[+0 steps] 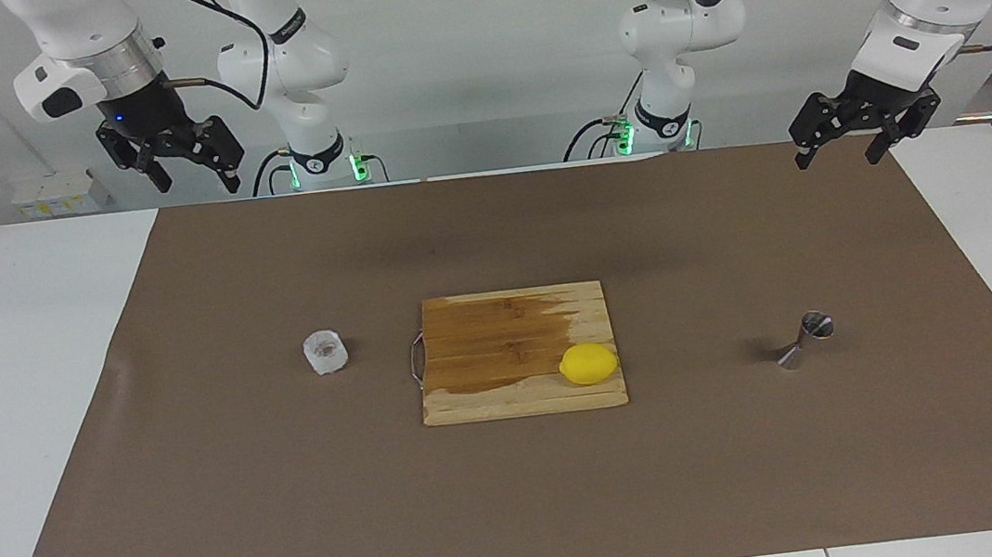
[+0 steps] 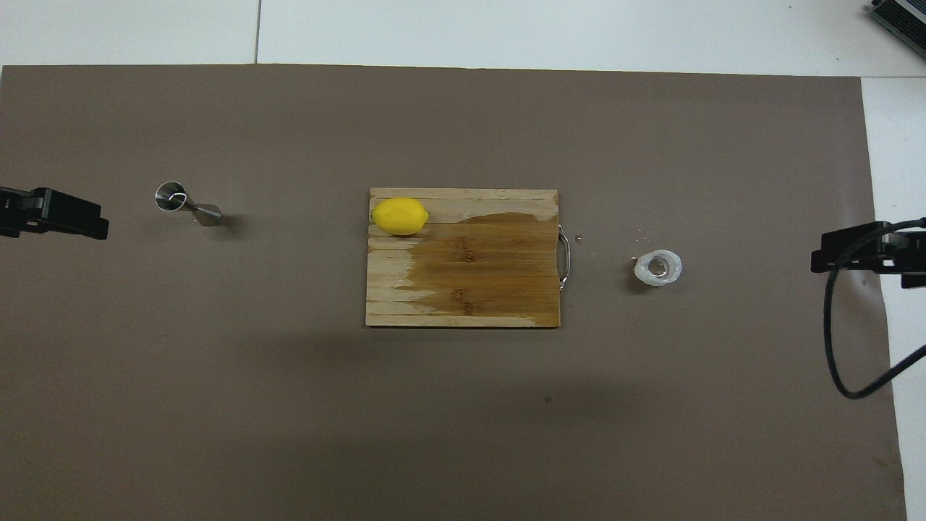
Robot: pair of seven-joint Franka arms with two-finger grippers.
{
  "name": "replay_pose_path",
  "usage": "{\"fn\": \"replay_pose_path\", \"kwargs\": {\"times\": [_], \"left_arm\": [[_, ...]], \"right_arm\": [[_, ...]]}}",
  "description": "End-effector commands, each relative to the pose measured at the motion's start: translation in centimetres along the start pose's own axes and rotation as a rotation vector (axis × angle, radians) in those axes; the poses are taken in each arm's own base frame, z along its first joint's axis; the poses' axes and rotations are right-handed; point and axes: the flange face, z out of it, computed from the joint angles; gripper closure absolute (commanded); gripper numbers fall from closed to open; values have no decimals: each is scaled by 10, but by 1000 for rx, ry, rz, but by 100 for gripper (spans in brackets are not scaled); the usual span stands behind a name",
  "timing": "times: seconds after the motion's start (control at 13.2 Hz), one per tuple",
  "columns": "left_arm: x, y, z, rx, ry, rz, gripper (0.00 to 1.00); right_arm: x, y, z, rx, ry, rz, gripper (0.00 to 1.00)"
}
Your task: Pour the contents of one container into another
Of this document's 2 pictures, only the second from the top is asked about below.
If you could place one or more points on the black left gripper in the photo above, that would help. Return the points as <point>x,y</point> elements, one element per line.
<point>14,211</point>

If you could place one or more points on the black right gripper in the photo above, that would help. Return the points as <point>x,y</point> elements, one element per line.
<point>913,253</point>

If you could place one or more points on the steel double jigger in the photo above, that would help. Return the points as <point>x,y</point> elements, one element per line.
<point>189,206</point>

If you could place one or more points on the clear plastic cup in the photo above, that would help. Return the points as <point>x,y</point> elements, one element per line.
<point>658,268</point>

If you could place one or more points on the brown table mat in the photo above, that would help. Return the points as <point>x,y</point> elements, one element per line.
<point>217,376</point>

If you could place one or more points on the grey ribbed device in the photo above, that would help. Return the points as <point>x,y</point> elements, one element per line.
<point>904,22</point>

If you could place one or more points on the yellow lemon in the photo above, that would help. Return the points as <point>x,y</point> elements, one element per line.
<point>399,216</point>

